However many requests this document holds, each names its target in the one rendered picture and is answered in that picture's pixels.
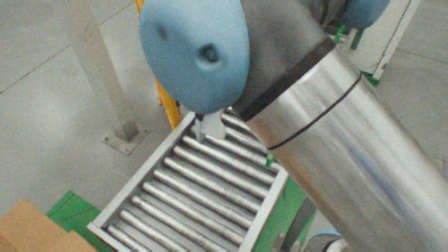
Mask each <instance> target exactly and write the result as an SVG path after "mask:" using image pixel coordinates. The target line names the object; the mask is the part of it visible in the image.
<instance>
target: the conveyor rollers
mask: <svg viewBox="0 0 448 252"><path fill-rule="evenodd" d="M221 120H222V121H223V122H226V123H228V124H231V125H233V126H235V127H238V128H240V129H243V130H244V131H246V132H249V133H251V134H253V132H251V131H250V129H249V128H248V127H247V126H246V124H245V123H244V122H243V121H241V120H240V119H236V118H235V117H231V116H230V115H228V114H225V113H223V114H222V116H221ZM223 126H224V125H223ZM224 127H225V129H226V136H228V137H231V138H233V139H236V140H238V141H239V142H242V143H244V144H247V145H248V146H250V147H253V148H255V149H258V150H260V151H261V152H264V153H265V154H269V153H270V152H269V151H268V149H266V148H265V147H264V145H263V144H262V143H261V142H259V141H258V140H256V139H253V138H251V137H248V136H246V135H245V134H242V133H240V132H237V131H236V130H233V129H231V128H229V127H226V126H224ZM204 139H206V140H208V141H209V142H213V143H214V144H217V145H218V146H220V147H223V148H224V149H228V150H229V151H231V152H233V153H235V154H238V155H240V156H243V157H244V158H245V159H248V160H250V161H253V162H255V163H256V164H259V165H260V166H263V167H265V168H267V169H270V170H271V171H274V172H275V173H277V174H278V172H279V171H280V169H281V167H282V166H281V165H280V164H277V163H275V162H274V161H273V162H272V165H271V166H270V168H269V167H268V166H265V162H266V158H265V157H263V156H260V155H258V154H255V153H253V152H250V151H249V150H248V149H244V148H243V147H240V146H238V145H237V144H233V143H232V142H229V141H228V140H226V139H223V140H218V139H215V138H213V137H210V136H208V135H207V134H206V137H205V138H204ZM182 142H183V143H184V144H187V145H189V146H190V147H193V148H194V149H197V150H199V151H200V152H203V153H204V154H207V155H208V156H211V157H213V158H214V159H217V160H218V161H221V162H223V163H224V164H227V165H228V166H232V167H233V168H235V169H238V170H239V171H242V172H243V173H245V174H248V175H249V176H252V177H253V178H255V179H258V180H259V181H262V182H263V183H266V184H267V185H269V186H272V183H273V182H274V181H275V178H274V177H272V176H270V175H268V174H265V173H264V172H263V171H260V170H258V169H255V168H253V167H252V166H249V165H248V164H245V163H243V162H242V161H238V160H237V159H234V158H233V157H230V156H228V155H227V154H224V153H223V152H219V151H218V150H216V149H213V148H212V147H209V146H208V145H206V144H203V143H202V144H199V143H198V142H197V140H196V139H193V138H191V137H189V136H187V135H185V136H184V137H183V139H182ZM173 153H174V154H177V155H178V156H180V157H181V158H183V159H186V160H187V161H190V162H191V163H193V164H196V165H197V166H200V167H201V168H203V169H205V170H206V171H209V172H211V173H212V174H215V175H216V176H219V177H221V178H222V179H225V180H226V181H228V182H230V183H231V184H234V185H236V186H238V187H240V188H243V189H244V190H245V191H248V192H250V193H253V194H254V195H255V196H258V197H259V198H262V199H263V200H265V197H266V196H267V193H268V191H267V190H265V189H264V188H261V187H260V186H257V185H255V184H253V183H251V182H250V181H247V180H245V179H243V178H241V177H240V176H237V175H236V174H233V173H231V172H230V171H227V170H226V169H223V168H221V167H220V166H217V165H216V164H213V163H211V162H210V161H207V160H206V159H203V158H201V157H200V156H197V155H196V154H193V153H191V152H189V151H187V150H186V149H183V148H181V147H179V146H176V147H174V150H173ZM163 164H164V165H165V166H168V167H169V168H170V169H173V170H174V171H177V172H179V173H180V174H182V175H184V176H186V177H188V178H189V179H191V180H193V181H196V182H197V183H199V184H201V185H202V186H205V187H206V188H209V189H210V190H211V191H214V192H216V193H218V194H219V195H221V196H223V197H225V198H227V199H228V200H230V201H233V202H234V203H237V204H238V205H240V206H242V207H243V208H246V209H247V210H250V211H251V212H253V213H255V214H256V215H257V212H258V211H259V210H260V207H261V205H259V204H258V203H255V202H254V201H251V200H250V199H248V198H245V197H244V196H241V195H240V194H239V193H236V192H235V191H232V190H231V189H228V188H226V186H223V185H221V184H218V183H217V182H216V181H213V180H211V179H209V178H208V177H206V176H204V175H202V174H199V173H198V172H196V171H194V170H193V169H190V168H189V167H187V166H184V165H183V164H180V163H179V162H178V161H175V160H174V159H171V158H169V157H167V158H165V159H164V163H163ZM153 176H154V177H155V178H157V179H159V180H160V181H162V182H164V183H166V184H167V185H169V186H172V188H175V189H177V191H180V192H182V193H184V194H185V195H187V196H189V197H190V198H193V199H194V200H195V201H198V202H199V203H201V204H203V205H206V207H208V208H211V210H214V211H216V212H217V213H219V214H221V215H223V216H224V217H227V218H228V219H229V220H232V221H233V222H235V223H237V224H239V225H240V226H242V227H245V229H248V230H249V229H250V226H251V224H252V222H253V220H251V219H250V218H248V217H245V216H244V215H242V214H240V213H238V212H236V210H233V209H231V208H228V206H226V205H223V204H222V203H220V202H218V201H216V200H214V199H213V198H211V197H209V196H206V194H204V193H201V192H200V191H198V190H196V189H195V188H192V187H191V186H189V185H187V184H186V183H184V182H182V181H179V180H178V179H177V178H174V177H173V176H170V175H169V174H167V173H165V172H164V171H162V170H160V169H156V170H155V172H154V173H153ZM143 190H145V191H146V192H148V193H150V194H151V195H153V196H155V197H156V198H158V199H160V200H162V201H163V202H165V203H167V205H170V206H171V207H174V208H175V209H176V210H179V211H180V212H182V213H183V214H184V215H187V216H188V217H191V218H192V219H193V220H195V221H197V222H199V223H200V224H202V225H204V226H205V227H207V228H209V229H211V230H212V231H214V232H216V233H217V234H219V235H221V236H223V237H224V238H226V239H228V240H229V241H231V242H233V243H235V244H236V245H238V246H240V245H241V243H242V242H243V239H244V238H245V236H243V235H241V234H238V232H236V231H234V230H233V229H230V228H229V227H226V226H225V225H224V224H221V223H220V222H218V221H216V220H214V219H213V218H211V217H209V216H208V215H206V214H204V213H201V211H199V210H196V208H193V207H192V206H191V205H188V204H187V203H184V202H183V201H182V200H179V199H178V198H176V197H175V196H173V195H171V194H170V193H167V192H166V191H165V190H162V189H161V188H158V186H156V185H153V183H150V182H148V181H147V182H146V183H144V184H143ZM131 203H132V204H134V205H135V206H137V207H139V209H142V210H143V211H145V212H146V213H148V214H150V215H151V216H153V217H154V218H156V219H158V220H159V221H161V222H163V224H165V225H167V226H169V227H170V228H171V229H174V230H175V231H177V232H178V233H180V234H182V235H183V236H185V237H186V238H189V239H190V240H192V241H193V242H194V243H197V245H200V246H201V247H202V248H204V249H206V250H208V251H209V252H231V251H230V250H228V249H226V248H224V247H223V246H222V245H219V243H216V242H215V241H213V240H211V239H210V238H208V237H206V236H204V235H203V234H201V233H199V231H196V230H195V229H192V227H189V226H188V225H187V224H185V223H183V222H181V221H180V220H179V219H176V218H175V217H172V215H170V214H168V213H167V212H165V211H163V210H161V209H160V208H158V207H156V206H155V205H153V204H152V203H151V202H148V201H147V200H145V199H144V198H142V197H140V196H139V195H134V197H132V200H131ZM119 218H121V219H122V220H124V221H125V222H126V223H128V224H129V225H131V226H133V227H135V228H136V229H137V230H139V231H140V232H142V233H143V234H145V235H147V237H149V238H151V239H152V240H154V241H155V242H157V243H158V244H161V246H163V247H165V248H166V249H168V250H169V251H171V252H192V251H191V250H189V249H187V248H186V247H184V246H183V245H181V244H180V243H178V242H176V241H175V240H173V239H172V238H170V237H168V235H166V234H164V233H162V232H161V231H159V230H158V229H156V228H154V227H153V226H151V225H150V224H149V223H147V222H145V221H143V220H142V219H141V218H139V217H137V216H135V214H133V213H131V212H130V211H128V210H127V209H123V210H122V211H121V213H120V214H119ZM106 233H108V235H110V236H112V237H113V238H115V240H118V241H119V242H120V243H122V245H125V246H126V247H127V248H129V250H132V251H133V252H154V251H152V250H151V249H150V248H147V246H145V245H143V244H141V243H140V242H139V241H137V240H136V239H134V238H133V237H132V236H130V235H129V234H127V233H126V232H124V231H123V230H122V229H119V227H117V226H115V224H110V226H108V228H107V229H106Z"/></svg>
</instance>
